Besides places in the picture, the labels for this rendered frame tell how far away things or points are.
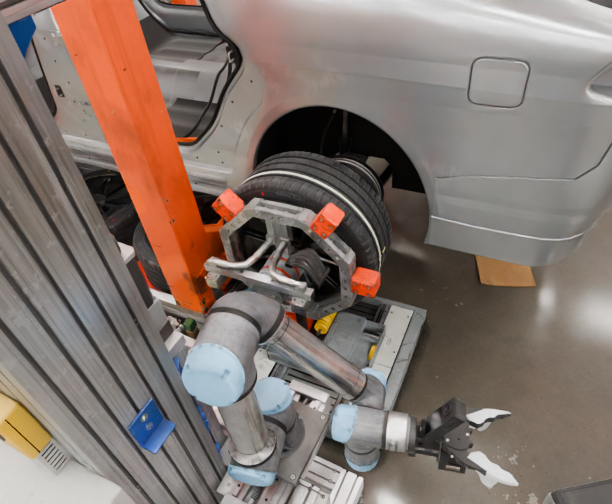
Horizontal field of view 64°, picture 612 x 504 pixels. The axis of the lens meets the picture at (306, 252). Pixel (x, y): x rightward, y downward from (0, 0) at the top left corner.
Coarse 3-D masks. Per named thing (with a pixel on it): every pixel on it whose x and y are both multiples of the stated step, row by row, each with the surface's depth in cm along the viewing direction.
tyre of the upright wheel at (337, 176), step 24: (264, 168) 185; (288, 168) 178; (312, 168) 177; (336, 168) 180; (240, 192) 183; (264, 192) 177; (288, 192) 172; (312, 192) 169; (360, 192) 178; (360, 216) 174; (384, 216) 186; (360, 240) 173; (384, 240) 188; (360, 264) 181
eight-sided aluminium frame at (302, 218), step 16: (256, 208) 173; (272, 208) 175; (288, 208) 171; (304, 208) 170; (224, 224) 193; (240, 224) 182; (288, 224) 170; (304, 224) 166; (224, 240) 193; (320, 240) 170; (336, 240) 172; (240, 256) 203; (336, 256) 172; (352, 256) 173; (256, 272) 208; (352, 272) 179; (288, 304) 205; (320, 304) 201; (336, 304) 189
